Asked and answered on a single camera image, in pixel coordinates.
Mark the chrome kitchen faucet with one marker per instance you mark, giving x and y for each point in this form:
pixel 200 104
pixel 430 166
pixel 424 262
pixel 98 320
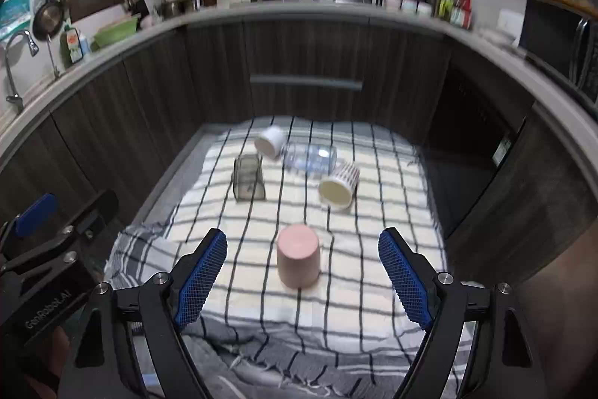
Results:
pixel 11 67

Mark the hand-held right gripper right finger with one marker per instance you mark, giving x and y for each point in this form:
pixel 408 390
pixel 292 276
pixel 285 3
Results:
pixel 406 282

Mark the group of sauce bottles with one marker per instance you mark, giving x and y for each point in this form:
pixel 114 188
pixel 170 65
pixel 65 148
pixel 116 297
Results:
pixel 455 4

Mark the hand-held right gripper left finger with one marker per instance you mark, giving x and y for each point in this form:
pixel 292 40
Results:
pixel 201 282

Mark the white wall socket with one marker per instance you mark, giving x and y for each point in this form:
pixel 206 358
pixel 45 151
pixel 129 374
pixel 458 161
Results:
pixel 510 24

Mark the hanging frying pan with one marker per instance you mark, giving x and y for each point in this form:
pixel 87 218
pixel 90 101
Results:
pixel 48 18

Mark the clear glass jar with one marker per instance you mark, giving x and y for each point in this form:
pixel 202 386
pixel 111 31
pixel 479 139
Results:
pixel 310 158

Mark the thin chrome faucet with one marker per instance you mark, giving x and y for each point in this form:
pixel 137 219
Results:
pixel 52 57

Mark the green bowl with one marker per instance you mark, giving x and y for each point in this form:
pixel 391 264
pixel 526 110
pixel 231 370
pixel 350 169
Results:
pixel 116 32

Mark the pink cup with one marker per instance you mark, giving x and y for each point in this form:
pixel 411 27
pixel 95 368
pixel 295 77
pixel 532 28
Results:
pixel 299 256

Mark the green dish soap bottle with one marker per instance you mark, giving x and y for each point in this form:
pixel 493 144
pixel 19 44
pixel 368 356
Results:
pixel 71 46

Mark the built-in black oven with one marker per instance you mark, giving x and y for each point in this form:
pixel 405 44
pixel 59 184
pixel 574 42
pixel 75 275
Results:
pixel 467 132

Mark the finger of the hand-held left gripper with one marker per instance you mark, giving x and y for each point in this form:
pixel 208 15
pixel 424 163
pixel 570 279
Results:
pixel 35 209
pixel 96 205

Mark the white checked blanket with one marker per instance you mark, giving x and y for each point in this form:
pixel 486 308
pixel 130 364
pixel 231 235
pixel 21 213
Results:
pixel 355 268

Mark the black microwave oven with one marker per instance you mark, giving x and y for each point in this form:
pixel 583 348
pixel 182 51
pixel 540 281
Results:
pixel 556 39

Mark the grey striped blanket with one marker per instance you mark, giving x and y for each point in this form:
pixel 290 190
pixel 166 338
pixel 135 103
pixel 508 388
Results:
pixel 261 361

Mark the white cup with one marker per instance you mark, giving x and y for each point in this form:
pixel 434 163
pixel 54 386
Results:
pixel 268 143

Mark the dark transparent square cup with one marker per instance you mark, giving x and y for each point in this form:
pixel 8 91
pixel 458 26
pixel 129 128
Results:
pixel 249 179

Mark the striped cup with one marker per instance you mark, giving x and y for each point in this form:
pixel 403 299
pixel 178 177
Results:
pixel 335 191

